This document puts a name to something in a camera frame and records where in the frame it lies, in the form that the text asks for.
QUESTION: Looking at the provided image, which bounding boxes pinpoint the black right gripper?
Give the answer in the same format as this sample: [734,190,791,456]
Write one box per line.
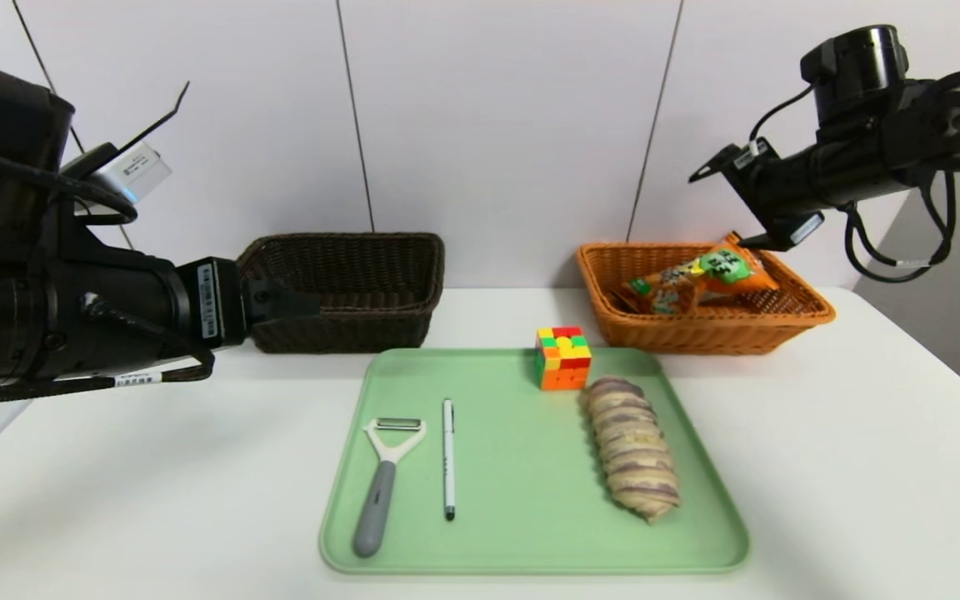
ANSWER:
[687,137,840,253]

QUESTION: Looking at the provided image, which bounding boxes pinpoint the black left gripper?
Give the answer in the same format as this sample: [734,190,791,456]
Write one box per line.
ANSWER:
[68,248,323,379]

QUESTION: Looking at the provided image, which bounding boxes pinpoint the orange snack bag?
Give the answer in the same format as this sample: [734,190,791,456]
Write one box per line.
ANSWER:
[620,236,781,316]

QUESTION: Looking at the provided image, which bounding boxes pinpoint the white pen black tip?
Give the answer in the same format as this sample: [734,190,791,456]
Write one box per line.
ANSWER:
[442,398,457,522]

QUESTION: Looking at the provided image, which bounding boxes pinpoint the colourful puzzle cube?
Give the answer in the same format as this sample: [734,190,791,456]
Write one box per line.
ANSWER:
[535,326,593,392]

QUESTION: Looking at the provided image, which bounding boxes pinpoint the purple swirl bread roll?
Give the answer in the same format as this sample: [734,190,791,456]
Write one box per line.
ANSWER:
[584,377,683,523]

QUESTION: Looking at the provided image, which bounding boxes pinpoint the dark brown wicker basket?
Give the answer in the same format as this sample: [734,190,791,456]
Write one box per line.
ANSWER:
[234,232,446,354]

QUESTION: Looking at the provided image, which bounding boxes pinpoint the orange wicker basket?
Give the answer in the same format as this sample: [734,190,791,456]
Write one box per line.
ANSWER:
[576,241,836,357]

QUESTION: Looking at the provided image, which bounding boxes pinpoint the light green plastic tray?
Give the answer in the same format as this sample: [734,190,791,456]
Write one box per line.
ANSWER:
[319,347,750,575]

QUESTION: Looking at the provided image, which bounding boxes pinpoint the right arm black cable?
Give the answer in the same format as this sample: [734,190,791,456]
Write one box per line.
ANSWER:
[842,171,958,284]

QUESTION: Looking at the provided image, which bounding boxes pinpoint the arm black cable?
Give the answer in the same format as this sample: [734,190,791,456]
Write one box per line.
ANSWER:
[842,171,958,284]
[0,142,139,228]

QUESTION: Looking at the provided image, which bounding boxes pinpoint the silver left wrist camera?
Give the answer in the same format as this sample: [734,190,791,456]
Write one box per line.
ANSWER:
[84,142,173,205]

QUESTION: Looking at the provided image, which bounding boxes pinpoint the white peeler grey handle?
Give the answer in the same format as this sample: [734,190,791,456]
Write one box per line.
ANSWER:
[352,417,428,558]

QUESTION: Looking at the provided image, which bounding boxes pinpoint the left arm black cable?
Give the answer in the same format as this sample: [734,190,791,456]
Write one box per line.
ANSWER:
[0,142,139,228]

